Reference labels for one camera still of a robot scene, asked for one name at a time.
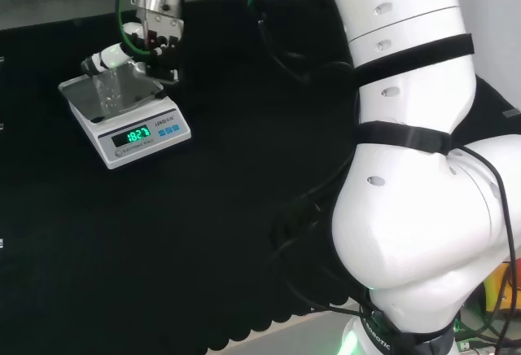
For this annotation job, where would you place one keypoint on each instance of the clear glass beaker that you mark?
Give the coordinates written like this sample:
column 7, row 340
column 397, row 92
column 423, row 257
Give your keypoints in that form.
column 109, row 90

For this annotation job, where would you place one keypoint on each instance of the white electronic balance steel pan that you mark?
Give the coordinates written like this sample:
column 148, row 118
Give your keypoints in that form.
column 138, row 135

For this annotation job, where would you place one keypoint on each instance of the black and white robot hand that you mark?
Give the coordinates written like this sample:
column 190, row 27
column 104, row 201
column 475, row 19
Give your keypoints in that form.
column 163, row 41

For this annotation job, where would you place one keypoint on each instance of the black bench cloth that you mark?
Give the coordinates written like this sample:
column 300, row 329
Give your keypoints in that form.
column 183, row 229

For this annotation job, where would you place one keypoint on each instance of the yellow stop button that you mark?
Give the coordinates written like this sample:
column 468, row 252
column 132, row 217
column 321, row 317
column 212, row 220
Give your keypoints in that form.
column 494, row 286

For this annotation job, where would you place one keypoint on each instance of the grey metal base plate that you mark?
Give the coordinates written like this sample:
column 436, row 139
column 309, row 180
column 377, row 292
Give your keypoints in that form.
column 309, row 334

